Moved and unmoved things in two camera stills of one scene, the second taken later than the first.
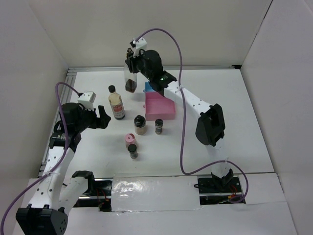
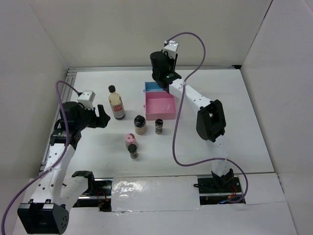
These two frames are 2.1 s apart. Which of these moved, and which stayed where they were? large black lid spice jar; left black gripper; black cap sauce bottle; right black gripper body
Moved: right black gripper body
Stayed: large black lid spice jar; black cap sauce bottle; left black gripper
